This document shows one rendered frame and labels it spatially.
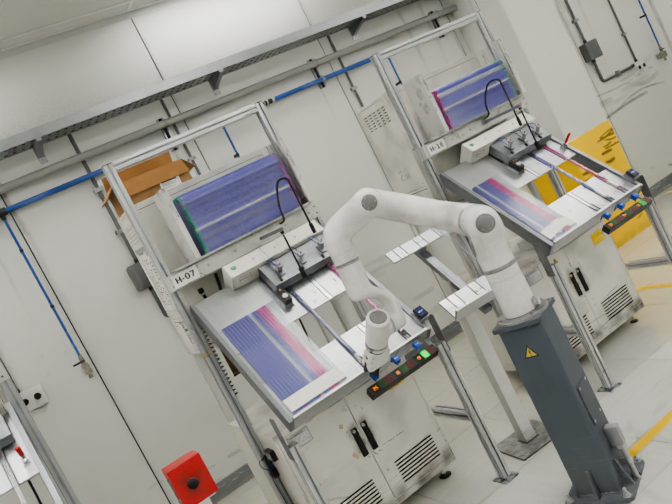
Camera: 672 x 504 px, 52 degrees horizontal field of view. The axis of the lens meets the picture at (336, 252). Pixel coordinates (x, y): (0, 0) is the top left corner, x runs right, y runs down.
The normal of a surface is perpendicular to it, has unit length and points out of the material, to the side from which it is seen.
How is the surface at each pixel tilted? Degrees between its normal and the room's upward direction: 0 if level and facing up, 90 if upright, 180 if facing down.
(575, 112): 90
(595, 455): 90
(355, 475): 90
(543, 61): 90
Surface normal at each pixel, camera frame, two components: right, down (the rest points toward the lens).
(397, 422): 0.43, -0.13
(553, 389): -0.51, 0.33
